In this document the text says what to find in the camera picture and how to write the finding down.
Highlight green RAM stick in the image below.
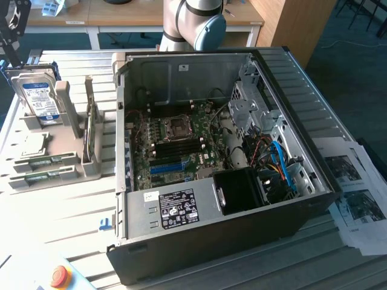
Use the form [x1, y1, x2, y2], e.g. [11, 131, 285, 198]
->
[27, 155, 71, 166]
[24, 169, 71, 182]

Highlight green graphics card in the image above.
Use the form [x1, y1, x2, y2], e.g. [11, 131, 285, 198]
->
[82, 75, 99, 163]

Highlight blue printed paper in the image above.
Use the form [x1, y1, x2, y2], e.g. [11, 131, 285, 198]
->
[40, 0, 63, 18]

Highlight CPU socket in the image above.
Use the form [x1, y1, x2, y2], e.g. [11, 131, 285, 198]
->
[162, 115, 195, 142]

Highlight black chair legs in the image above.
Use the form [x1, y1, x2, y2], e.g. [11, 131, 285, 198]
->
[334, 0, 387, 38]

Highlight black open PC case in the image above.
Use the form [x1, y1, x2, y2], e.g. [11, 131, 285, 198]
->
[105, 46, 344, 286]

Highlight grey parts rack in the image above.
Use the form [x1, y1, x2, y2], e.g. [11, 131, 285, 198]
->
[8, 75, 106, 190]

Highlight hard disk blue label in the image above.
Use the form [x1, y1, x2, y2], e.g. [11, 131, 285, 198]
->
[10, 70, 62, 126]

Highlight silver metal disk bay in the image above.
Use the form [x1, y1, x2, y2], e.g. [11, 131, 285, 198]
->
[227, 53, 320, 202]

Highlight white floor cable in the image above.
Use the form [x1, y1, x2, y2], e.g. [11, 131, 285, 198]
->
[320, 40, 387, 50]

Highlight black RAM slot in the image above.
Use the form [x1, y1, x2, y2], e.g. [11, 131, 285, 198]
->
[151, 137, 206, 153]
[152, 144, 207, 160]

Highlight silver power supply unit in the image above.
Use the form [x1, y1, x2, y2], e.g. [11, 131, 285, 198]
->
[125, 177, 224, 240]

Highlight grey control pendant box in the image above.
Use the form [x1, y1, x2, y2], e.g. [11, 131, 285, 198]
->
[0, 253, 89, 290]

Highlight silver CPU chip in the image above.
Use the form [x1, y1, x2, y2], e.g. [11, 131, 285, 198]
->
[20, 134, 51, 158]

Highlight green motherboard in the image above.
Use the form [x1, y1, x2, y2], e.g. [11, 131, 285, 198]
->
[125, 101, 232, 192]

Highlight blue flat wire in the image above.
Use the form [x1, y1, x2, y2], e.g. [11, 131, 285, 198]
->
[271, 140, 296, 192]

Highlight red emergency stop button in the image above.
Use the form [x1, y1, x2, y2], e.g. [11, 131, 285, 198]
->
[49, 265, 70, 288]

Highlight wooden cabinet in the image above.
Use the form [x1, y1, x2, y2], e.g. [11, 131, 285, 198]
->
[249, 0, 338, 69]

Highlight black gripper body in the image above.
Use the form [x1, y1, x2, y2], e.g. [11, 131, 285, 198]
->
[0, 0, 32, 47]

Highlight blue expansion slot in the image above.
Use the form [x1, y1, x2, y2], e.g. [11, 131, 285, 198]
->
[149, 163, 189, 175]

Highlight printed paper sheets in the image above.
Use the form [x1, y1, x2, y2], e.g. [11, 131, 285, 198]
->
[315, 139, 387, 257]

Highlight wooden desk white frame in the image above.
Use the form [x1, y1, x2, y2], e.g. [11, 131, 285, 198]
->
[25, 0, 265, 51]

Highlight blue table clamp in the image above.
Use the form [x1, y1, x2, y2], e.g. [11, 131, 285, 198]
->
[99, 217, 114, 232]

